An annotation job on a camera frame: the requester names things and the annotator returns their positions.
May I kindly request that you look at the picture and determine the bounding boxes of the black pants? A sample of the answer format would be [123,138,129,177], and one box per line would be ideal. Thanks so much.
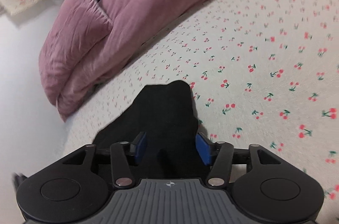
[93,81,209,179]

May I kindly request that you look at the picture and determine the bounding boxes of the cherry print bed sheet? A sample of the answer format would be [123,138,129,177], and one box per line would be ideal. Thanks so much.
[64,0,338,206]

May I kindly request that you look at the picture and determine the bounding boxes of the pink pillow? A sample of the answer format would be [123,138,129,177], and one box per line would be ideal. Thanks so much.
[39,0,113,106]

